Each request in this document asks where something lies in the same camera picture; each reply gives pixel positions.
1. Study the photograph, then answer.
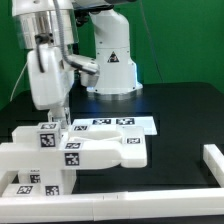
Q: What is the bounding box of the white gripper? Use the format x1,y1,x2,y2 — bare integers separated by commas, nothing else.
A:
28,44,74,127

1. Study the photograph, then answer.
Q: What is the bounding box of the white chair back part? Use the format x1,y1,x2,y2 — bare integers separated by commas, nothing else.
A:
0,125,147,171

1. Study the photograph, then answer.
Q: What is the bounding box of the white chair seat part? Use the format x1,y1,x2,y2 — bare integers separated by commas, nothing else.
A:
40,170,76,196

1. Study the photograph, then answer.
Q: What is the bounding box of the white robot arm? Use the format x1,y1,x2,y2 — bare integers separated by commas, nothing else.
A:
12,0,142,128

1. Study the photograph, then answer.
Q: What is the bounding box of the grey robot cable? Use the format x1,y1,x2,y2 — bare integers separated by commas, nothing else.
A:
34,0,101,75

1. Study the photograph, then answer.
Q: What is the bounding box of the white cable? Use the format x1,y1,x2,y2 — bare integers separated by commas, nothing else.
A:
9,61,29,102

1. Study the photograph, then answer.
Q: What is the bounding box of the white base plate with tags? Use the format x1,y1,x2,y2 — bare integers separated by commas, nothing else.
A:
73,116,157,135

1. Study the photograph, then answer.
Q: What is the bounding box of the white U-shaped fence frame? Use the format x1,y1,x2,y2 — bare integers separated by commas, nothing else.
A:
0,144,224,223

